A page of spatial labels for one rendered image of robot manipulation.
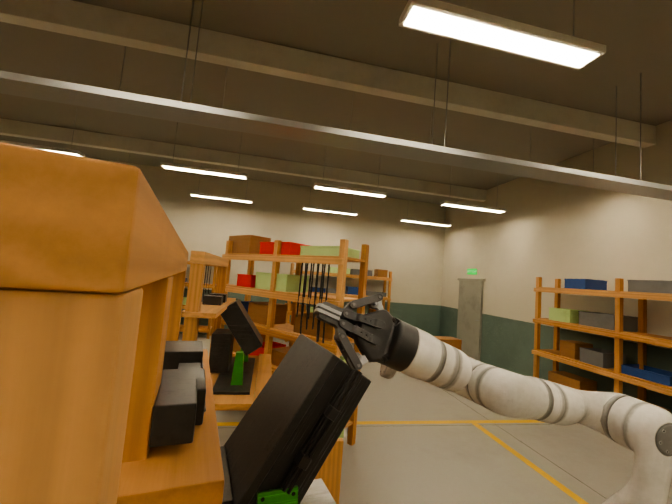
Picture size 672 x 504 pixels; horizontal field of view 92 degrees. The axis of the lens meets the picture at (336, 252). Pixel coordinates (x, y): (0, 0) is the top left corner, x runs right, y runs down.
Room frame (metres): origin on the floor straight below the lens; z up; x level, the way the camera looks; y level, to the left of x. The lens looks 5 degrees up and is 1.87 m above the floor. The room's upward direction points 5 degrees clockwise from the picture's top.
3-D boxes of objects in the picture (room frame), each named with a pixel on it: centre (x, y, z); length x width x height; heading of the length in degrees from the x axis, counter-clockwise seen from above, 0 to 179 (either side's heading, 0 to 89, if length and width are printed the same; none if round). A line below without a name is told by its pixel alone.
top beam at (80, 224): (0.90, 0.47, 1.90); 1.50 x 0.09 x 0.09; 23
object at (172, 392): (0.66, 0.29, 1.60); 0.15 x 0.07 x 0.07; 23
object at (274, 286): (4.40, 0.67, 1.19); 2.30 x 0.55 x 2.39; 52
